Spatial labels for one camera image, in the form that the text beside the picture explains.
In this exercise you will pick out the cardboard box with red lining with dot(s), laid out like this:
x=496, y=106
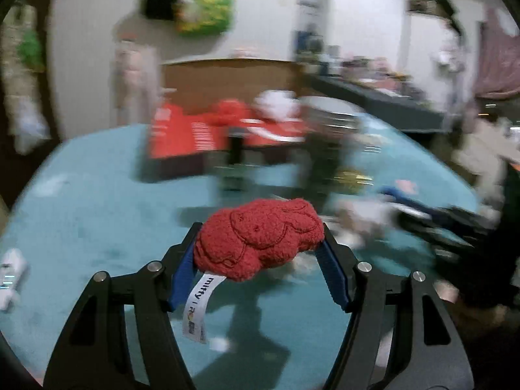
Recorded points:
x=205, y=101

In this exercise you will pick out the red mesh bath sponge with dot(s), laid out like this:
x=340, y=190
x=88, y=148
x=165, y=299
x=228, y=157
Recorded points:
x=228, y=112

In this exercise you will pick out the clear bottle with black cap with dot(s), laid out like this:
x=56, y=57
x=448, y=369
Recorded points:
x=234, y=173

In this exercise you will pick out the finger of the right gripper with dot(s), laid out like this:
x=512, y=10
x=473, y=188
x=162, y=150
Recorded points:
x=449, y=227
x=399, y=197

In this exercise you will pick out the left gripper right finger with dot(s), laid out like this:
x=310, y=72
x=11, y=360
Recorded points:
x=399, y=336

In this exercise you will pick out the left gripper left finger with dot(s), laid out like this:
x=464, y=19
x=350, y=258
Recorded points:
x=92, y=351

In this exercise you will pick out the red plush rabbit toy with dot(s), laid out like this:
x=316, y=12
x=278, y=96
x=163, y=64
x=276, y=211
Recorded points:
x=237, y=243

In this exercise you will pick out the green tote bag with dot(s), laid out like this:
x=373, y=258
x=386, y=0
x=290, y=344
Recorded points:
x=196, y=18

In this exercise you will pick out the dark cloth side table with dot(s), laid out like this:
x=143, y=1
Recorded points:
x=401, y=113

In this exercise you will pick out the white refrigerator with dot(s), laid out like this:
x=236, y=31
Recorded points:
x=438, y=66

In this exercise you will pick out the white mesh bath pouf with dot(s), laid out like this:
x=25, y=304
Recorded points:
x=277, y=106

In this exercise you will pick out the green plush on door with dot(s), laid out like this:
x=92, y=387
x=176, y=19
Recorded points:
x=30, y=51

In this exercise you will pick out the pink plush on wall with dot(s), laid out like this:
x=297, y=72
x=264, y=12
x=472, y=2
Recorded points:
x=130, y=71

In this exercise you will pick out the teal fleece blanket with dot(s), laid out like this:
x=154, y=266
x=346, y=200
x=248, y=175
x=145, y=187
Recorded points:
x=90, y=209

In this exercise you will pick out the white power bank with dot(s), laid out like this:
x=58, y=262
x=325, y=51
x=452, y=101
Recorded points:
x=13, y=268

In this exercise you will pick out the small jar with gold beads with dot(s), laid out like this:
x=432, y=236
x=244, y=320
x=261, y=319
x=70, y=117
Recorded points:
x=352, y=182

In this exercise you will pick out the clear plastic bag on door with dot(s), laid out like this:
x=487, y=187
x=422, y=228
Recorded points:
x=29, y=128

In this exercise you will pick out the wall mirror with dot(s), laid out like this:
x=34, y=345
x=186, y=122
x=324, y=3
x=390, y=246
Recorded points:
x=312, y=26

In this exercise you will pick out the white plush toy with bow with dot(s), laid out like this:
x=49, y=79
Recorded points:
x=358, y=222

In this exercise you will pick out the tall jar with dark contents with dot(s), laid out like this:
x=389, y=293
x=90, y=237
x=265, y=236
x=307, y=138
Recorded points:
x=331, y=127

